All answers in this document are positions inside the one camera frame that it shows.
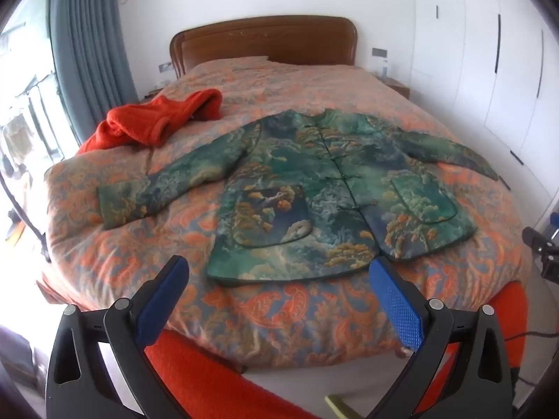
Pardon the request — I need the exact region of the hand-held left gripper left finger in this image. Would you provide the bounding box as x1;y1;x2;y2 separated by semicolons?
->
46;256;190;419

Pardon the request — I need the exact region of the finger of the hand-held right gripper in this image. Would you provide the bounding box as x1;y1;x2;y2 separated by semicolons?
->
522;226;559;281

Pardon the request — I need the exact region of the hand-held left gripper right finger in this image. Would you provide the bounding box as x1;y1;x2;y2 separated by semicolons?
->
362;256;514;419

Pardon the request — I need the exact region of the green patterned padded jacket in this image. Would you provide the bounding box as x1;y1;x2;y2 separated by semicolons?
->
97;109;499;288

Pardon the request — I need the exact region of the clothes drying rack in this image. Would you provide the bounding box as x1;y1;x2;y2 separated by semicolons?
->
0;74;58;175

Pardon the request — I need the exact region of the red bed sheet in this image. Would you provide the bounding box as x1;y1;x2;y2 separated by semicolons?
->
144;279;529;419

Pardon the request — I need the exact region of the orange patterned quilt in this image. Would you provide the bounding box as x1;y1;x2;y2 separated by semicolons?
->
44;56;531;369

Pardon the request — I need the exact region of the yellow-green plastic object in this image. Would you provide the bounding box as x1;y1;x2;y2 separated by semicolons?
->
325;395;363;419

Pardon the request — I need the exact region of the red knitted sweater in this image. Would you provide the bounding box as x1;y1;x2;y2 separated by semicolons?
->
78;88;223;155

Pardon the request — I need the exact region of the white wardrobe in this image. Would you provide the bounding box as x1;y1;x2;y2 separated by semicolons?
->
411;0;559;201

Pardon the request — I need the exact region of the wooden nightstand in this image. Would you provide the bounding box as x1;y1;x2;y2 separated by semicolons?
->
376;74;411;100

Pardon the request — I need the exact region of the blue-grey curtain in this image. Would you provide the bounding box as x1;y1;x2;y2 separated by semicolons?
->
49;0;139;149

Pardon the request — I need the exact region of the wooden headboard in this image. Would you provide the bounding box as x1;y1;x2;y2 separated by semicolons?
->
169;15;359;80

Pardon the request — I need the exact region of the black floor cable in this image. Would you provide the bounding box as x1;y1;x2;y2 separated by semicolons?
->
506;331;559;342

